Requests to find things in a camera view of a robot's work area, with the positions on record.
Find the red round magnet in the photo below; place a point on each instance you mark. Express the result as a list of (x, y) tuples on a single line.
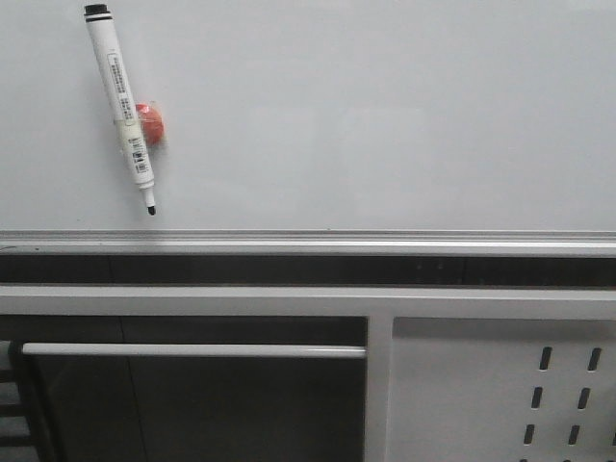
[(152, 123)]

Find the white whiteboard marker pen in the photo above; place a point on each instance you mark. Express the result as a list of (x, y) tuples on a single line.
[(133, 147)]

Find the white whiteboard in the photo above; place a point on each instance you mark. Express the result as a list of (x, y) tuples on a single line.
[(403, 127)]

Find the white perforated pegboard panel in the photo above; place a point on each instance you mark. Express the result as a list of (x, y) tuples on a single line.
[(502, 390)]

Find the white metal stand frame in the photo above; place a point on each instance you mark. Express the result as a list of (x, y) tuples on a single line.
[(380, 305)]

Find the white horizontal rail bar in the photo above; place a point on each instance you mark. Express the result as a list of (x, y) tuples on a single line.
[(169, 350)]

